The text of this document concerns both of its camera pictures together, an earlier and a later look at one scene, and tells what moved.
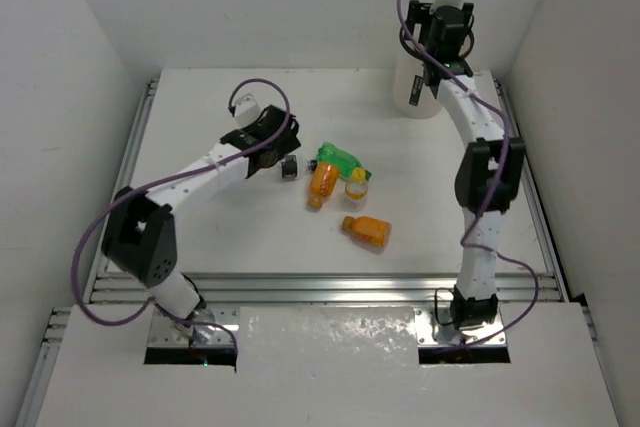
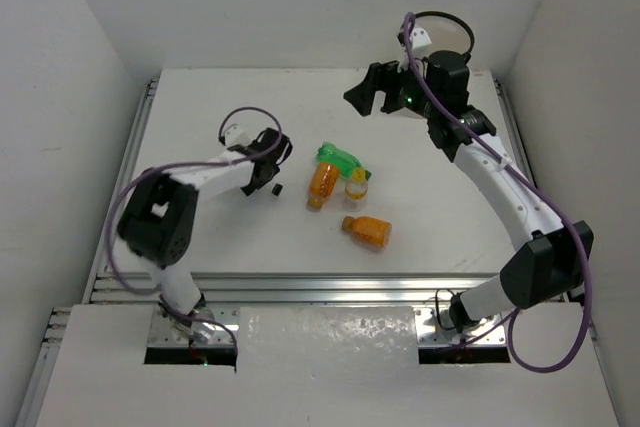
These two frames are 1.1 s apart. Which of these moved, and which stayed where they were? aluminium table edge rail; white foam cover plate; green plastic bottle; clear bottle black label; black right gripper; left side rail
Moved: black right gripper; clear bottle black label
Stayed: green plastic bottle; white foam cover plate; aluminium table edge rail; left side rail
